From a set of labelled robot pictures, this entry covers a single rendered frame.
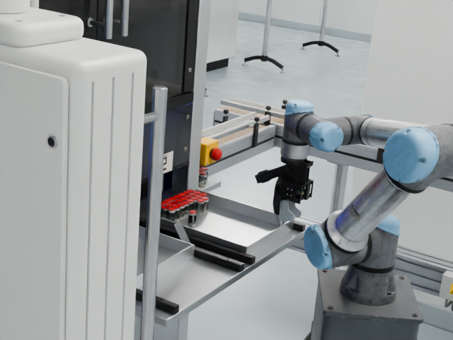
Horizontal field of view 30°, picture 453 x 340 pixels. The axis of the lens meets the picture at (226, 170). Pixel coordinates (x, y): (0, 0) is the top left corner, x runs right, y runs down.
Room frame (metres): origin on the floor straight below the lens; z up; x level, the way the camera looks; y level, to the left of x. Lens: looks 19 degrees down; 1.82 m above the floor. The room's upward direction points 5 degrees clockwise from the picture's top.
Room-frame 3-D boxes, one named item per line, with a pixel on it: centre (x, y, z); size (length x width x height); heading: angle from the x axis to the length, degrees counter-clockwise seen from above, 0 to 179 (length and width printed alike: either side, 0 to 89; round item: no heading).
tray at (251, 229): (2.21, 0.01, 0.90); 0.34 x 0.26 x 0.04; 59
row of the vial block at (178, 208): (2.27, 0.10, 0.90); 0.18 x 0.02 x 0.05; 149
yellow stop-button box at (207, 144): (2.54, 0.08, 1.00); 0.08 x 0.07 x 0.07; 59
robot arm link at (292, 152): (2.18, -0.18, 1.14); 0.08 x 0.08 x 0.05
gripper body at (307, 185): (2.17, -0.19, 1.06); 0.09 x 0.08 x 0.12; 59
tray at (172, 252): (1.97, 0.28, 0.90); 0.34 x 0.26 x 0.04; 59
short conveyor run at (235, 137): (2.86, 0.05, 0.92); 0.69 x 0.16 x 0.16; 149
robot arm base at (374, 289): (2.06, -0.41, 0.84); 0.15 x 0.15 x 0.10
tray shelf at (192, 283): (2.08, 0.13, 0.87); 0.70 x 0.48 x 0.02; 149
